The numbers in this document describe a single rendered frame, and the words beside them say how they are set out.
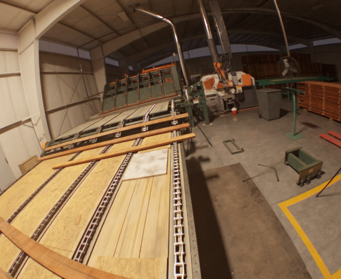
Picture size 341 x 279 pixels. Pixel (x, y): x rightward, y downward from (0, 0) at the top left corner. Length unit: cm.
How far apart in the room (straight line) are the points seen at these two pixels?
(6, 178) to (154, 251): 565
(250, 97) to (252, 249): 651
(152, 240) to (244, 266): 103
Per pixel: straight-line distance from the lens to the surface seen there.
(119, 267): 99
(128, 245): 108
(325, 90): 600
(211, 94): 652
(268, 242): 193
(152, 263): 93
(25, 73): 813
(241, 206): 225
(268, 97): 530
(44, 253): 133
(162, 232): 106
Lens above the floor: 162
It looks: 19 degrees down
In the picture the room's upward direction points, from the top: 13 degrees counter-clockwise
